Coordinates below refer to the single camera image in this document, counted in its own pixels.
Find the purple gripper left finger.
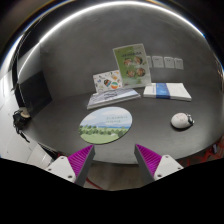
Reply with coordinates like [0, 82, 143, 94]
[46, 145, 95, 186]

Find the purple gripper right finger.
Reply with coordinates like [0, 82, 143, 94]
[134, 144, 183, 184]

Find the round landscape mouse pad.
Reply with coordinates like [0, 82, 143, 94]
[78, 107, 133, 144]

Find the white computer mouse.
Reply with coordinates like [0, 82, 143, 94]
[171, 113, 194, 129]

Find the white and blue book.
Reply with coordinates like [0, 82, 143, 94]
[143, 83, 192, 101]

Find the black monitor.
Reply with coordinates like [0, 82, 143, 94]
[18, 71, 52, 117]

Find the small colourful card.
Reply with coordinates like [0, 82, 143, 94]
[93, 70, 122, 93]

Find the green standing booklet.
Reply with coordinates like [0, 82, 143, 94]
[113, 44, 151, 88]

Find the black cable bundle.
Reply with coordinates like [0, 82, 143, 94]
[12, 109, 32, 144]

